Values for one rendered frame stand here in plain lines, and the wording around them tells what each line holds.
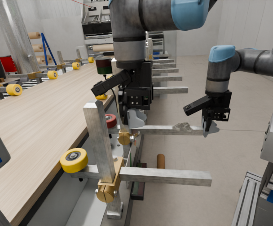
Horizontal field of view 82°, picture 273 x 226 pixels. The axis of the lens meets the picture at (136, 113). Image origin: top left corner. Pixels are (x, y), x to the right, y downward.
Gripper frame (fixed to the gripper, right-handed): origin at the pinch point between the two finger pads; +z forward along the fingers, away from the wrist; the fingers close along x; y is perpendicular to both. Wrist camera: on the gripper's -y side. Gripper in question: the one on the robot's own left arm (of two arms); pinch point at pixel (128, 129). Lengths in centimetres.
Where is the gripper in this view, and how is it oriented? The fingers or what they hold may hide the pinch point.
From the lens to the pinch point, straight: 47.7
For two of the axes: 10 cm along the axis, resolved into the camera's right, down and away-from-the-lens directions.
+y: 9.7, 0.6, -2.2
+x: 2.2, -4.6, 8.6
